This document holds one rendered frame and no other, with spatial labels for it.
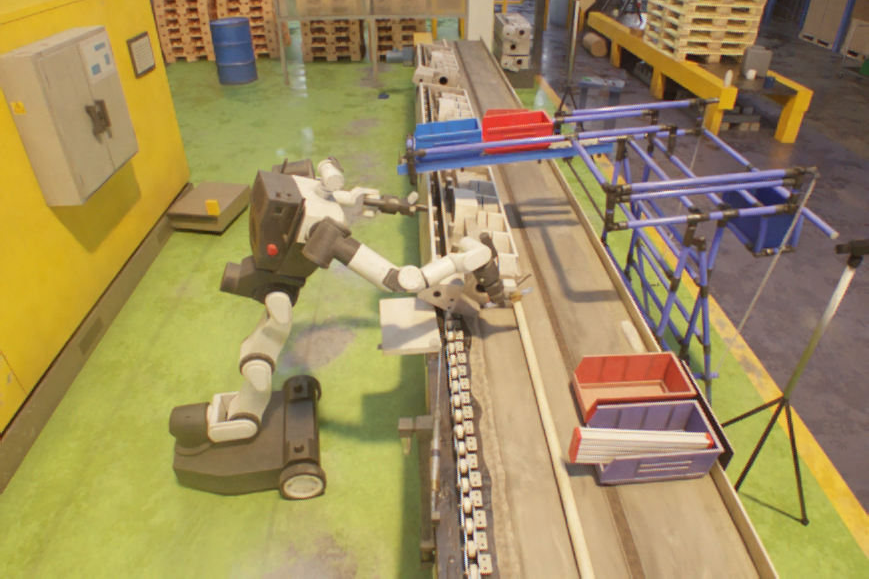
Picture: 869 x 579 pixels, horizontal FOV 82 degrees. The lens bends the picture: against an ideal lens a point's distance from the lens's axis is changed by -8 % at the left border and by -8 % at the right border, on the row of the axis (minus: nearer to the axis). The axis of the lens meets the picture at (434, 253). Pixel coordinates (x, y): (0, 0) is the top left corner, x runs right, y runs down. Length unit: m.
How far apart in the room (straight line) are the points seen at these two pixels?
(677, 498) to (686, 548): 0.15
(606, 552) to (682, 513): 0.27
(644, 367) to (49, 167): 2.87
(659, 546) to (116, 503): 2.22
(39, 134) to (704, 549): 3.17
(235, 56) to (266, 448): 6.76
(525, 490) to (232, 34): 7.65
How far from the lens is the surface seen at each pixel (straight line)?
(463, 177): 2.89
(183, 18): 10.51
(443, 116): 3.84
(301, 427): 2.59
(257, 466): 2.53
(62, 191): 3.26
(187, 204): 4.63
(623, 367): 1.95
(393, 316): 2.13
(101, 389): 3.42
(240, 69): 8.61
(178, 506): 2.74
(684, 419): 1.89
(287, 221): 1.81
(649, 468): 1.72
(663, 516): 1.74
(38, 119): 3.14
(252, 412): 2.49
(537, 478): 1.72
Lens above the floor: 2.15
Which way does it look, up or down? 33 degrees down
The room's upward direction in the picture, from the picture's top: straight up
